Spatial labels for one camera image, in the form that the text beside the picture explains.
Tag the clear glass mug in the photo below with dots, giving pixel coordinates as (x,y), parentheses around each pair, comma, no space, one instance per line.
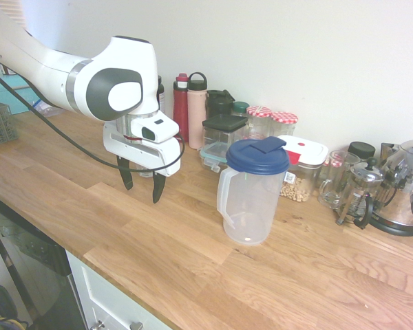
(330,192)

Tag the grey plastic basket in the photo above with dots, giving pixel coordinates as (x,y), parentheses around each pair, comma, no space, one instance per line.
(0,127)

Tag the black dishwasher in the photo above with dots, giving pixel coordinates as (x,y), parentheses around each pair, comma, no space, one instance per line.
(38,268)

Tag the stainless steel electric kettle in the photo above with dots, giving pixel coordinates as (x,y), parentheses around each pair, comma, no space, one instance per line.
(406,192)

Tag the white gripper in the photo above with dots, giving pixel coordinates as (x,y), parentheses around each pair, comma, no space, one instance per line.
(141,154)

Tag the square container black lid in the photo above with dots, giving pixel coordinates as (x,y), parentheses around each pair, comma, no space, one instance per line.
(223,122)

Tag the peanut container white lid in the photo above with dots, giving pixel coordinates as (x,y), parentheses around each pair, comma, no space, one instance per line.
(306,148)

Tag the black shaker bottle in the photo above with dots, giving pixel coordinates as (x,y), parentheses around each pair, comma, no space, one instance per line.
(217,103)

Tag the clear pitcher with blue lid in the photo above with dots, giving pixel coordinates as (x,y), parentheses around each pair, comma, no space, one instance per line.
(248,206)

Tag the black lid jar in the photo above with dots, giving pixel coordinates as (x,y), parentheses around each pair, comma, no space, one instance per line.
(361,149)

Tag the white cabinet drawer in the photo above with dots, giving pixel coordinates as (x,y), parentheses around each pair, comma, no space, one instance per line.
(103,299)

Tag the black protein powder tub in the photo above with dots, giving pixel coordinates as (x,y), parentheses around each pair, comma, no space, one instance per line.
(161,96)

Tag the clear zip bag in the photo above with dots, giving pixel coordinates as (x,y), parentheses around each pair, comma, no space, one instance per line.
(48,110)

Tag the glass french press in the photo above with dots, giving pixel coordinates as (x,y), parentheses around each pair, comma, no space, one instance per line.
(361,192)

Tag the teal bread box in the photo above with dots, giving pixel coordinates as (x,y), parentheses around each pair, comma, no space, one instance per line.
(3,93)

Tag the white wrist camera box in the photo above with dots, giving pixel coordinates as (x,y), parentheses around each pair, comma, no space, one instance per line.
(158,125)

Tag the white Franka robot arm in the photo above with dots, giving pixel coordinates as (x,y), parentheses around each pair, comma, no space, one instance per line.
(55,79)

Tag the glass container teal clip lid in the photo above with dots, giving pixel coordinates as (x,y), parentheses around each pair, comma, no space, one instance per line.
(213,153)

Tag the red water bottle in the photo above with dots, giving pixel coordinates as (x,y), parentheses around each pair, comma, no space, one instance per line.
(180,113)

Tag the silver drawer knob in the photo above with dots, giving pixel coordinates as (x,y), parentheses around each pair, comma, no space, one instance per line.
(136,324)
(98,324)

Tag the green lid jar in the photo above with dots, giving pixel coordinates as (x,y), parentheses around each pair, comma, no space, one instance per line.
(240,107)

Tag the pink water bottle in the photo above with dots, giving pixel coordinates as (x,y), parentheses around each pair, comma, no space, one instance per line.
(197,117)

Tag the white window blind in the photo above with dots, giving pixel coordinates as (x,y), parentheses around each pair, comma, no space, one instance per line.
(17,13)

